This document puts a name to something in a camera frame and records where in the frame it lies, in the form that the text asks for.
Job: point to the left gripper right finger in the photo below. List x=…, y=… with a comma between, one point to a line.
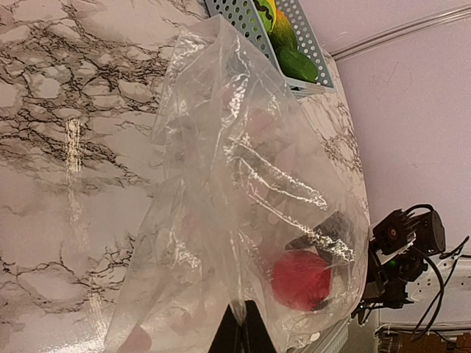
x=254, y=335

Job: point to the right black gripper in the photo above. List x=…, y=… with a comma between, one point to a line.
x=385, y=282

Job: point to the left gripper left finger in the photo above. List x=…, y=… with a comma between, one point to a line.
x=229, y=335

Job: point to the red fake fruit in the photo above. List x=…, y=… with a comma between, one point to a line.
x=301, y=280

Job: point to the clear zip top bag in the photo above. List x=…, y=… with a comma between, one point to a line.
x=243, y=173

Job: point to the small orange green fake fruit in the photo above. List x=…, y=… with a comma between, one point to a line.
x=282, y=34

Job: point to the yellow fake bananas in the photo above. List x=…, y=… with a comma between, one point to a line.
x=272, y=4

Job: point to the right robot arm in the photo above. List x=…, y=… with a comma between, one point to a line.
x=339, y=267

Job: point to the light blue plastic basket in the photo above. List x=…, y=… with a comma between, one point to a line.
x=243, y=15

